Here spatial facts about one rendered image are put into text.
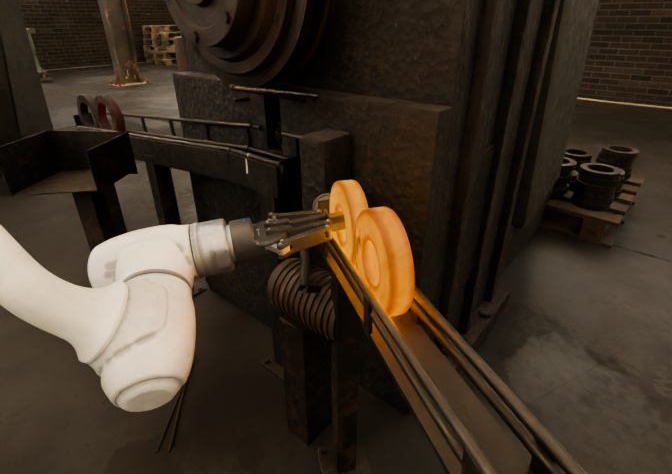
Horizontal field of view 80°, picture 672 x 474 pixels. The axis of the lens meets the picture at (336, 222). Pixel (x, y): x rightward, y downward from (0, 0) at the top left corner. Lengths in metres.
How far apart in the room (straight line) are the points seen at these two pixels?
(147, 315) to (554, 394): 1.24
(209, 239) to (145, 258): 0.09
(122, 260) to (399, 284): 0.40
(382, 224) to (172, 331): 0.29
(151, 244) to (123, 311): 0.15
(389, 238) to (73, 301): 0.37
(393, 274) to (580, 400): 1.09
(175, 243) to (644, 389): 1.45
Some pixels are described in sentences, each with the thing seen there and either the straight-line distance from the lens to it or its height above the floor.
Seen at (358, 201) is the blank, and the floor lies 0.77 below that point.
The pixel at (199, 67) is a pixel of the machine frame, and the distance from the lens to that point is 1.46.
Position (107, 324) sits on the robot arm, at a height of 0.72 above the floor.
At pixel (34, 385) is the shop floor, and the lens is 1.66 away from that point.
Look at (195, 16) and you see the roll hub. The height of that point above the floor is 1.03.
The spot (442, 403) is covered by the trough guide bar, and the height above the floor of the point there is 0.72.
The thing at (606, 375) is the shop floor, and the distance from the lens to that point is 1.65.
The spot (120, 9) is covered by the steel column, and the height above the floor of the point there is 1.15.
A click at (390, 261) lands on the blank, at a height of 0.76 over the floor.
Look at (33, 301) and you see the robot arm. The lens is 0.55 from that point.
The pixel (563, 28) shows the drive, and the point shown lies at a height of 1.00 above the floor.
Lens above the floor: 1.03
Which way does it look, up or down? 27 degrees down
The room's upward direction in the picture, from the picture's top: straight up
